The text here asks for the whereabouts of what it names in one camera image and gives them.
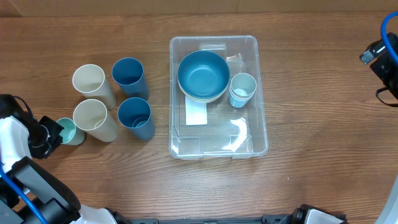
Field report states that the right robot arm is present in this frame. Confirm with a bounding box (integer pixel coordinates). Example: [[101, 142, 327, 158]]
[[359, 39, 397, 224]]

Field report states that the black rail at table edge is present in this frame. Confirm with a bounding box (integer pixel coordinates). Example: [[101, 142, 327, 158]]
[[118, 203, 348, 224]]

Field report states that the clear plastic storage bin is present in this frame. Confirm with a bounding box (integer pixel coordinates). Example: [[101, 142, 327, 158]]
[[169, 35, 268, 159]]

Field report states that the blue bowl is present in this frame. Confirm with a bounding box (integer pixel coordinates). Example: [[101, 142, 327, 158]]
[[177, 50, 230, 100]]

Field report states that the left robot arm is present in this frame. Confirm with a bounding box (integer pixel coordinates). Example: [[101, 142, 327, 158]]
[[1, 94, 124, 223]]

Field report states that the cream bowl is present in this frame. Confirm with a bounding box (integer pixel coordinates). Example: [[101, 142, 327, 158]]
[[179, 85, 227, 103]]

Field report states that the small light blue cup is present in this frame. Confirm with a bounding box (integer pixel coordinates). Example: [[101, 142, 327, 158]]
[[229, 93, 250, 108]]

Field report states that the tall dark blue cup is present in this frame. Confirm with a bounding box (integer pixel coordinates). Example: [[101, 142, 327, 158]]
[[118, 97, 155, 141], [111, 57, 149, 101]]

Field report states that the tall beige cup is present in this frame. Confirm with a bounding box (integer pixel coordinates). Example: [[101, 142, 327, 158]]
[[72, 64, 117, 110], [73, 99, 119, 142]]

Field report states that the white label in bin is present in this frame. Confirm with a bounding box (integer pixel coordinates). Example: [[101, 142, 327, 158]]
[[185, 96, 208, 126]]

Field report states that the small grey cup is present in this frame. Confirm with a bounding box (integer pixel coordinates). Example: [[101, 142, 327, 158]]
[[230, 73, 257, 98]]

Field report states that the small mint green cup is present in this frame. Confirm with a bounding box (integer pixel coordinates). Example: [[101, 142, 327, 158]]
[[57, 118, 85, 146]]

